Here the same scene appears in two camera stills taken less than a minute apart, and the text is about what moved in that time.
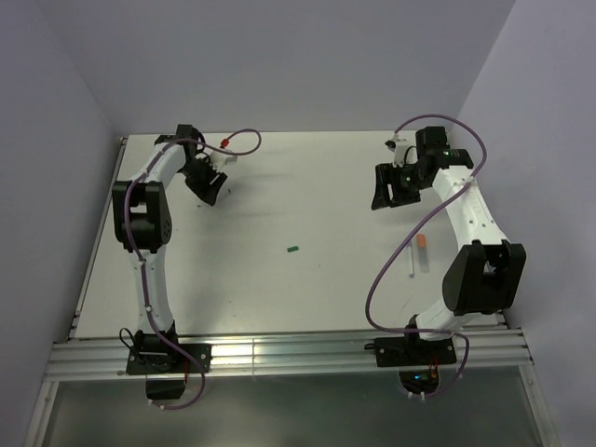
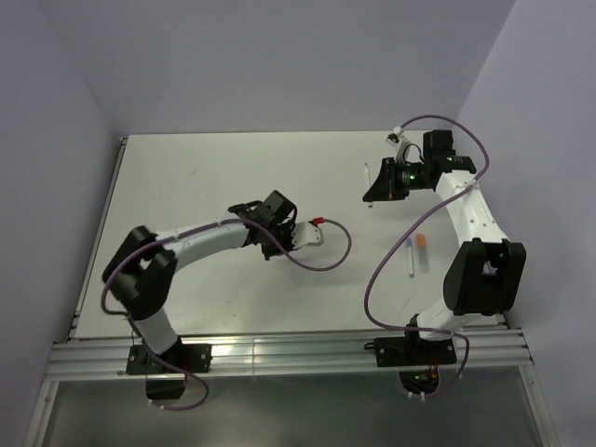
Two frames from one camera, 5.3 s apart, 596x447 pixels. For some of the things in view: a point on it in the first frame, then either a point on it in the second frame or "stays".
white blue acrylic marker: (412, 259) stays
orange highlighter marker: (423, 256) stays
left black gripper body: (197, 168) → (282, 232)
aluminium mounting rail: (507, 348) stays
